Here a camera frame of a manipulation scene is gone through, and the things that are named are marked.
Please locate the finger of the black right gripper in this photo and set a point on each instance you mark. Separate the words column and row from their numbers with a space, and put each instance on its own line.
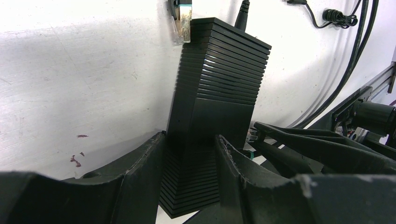
column 333, row 150
column 287, row 165

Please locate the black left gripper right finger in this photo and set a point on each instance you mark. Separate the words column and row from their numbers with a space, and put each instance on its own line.
column 251, row 194

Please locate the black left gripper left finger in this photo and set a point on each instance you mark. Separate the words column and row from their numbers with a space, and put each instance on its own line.
column 125, row 191

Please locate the black ribbed network switch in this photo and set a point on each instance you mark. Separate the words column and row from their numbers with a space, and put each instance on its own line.
column 219, row 76

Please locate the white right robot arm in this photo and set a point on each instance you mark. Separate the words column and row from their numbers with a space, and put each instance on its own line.
column 367, row 145

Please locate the aluminium frame rail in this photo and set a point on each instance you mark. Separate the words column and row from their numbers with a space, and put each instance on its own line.
column 381, row 83

